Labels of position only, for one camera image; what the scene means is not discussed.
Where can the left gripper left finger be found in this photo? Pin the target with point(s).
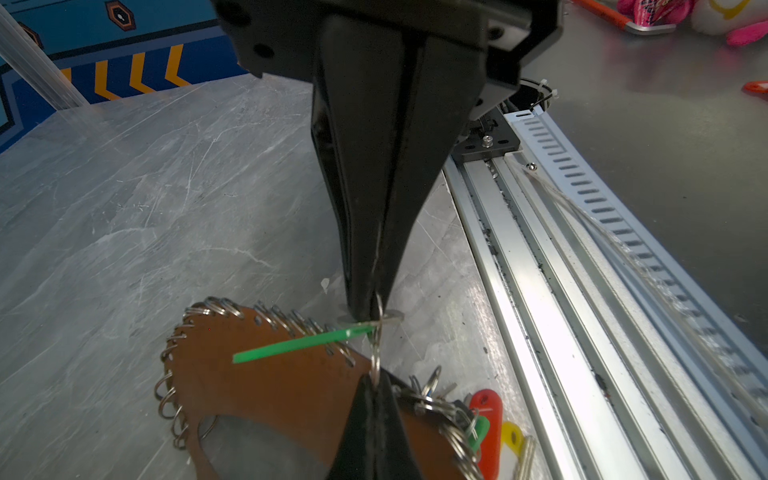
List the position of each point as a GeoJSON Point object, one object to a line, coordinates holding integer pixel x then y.
{"type": "Point", "coordinates": [355, 457]}

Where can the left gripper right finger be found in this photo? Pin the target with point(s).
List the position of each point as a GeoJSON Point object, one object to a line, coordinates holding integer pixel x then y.
{"type": "Point", "coordinates": [393, 457]}

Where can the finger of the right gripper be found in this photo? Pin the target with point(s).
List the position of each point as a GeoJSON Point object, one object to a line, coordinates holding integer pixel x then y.
{"type": "Point", "coordinates": [439, 86]}
{"type": "Point", "coordinates": [359, 78]}

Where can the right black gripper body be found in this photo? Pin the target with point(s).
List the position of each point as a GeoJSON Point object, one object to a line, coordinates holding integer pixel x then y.
{"type": "Point", "coordinates": [279, 37]}

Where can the bunch of coloured keys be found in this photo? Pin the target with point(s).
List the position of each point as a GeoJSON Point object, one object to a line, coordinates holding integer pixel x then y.
{"type": "Point", "coordinates": [483, 443]}

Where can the green key tag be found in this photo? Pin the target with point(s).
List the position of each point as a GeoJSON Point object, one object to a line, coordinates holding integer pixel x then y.
{"type": "Point", "coordinates": [322, 339]}

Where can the pink plush toy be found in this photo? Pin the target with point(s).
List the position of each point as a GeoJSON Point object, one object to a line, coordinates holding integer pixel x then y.
{"type": "Point", "coordinates": [742, 22]}

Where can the red key tag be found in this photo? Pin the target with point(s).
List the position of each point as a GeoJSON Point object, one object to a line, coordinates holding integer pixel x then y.
{"type": "Point", "coordinates": [756, 88]}

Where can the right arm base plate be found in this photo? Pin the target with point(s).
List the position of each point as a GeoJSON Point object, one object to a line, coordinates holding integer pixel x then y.
{"type": "Point", "coordinates": [486, 138]}

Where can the red handled tool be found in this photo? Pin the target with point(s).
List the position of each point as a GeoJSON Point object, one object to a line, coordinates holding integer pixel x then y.
{"type": "Point", "coordinates": [621, 21]}

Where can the aluminium front rail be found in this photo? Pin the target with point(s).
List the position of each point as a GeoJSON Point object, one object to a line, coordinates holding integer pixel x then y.
{"type": "Point", "coordinates": [628, 368]}

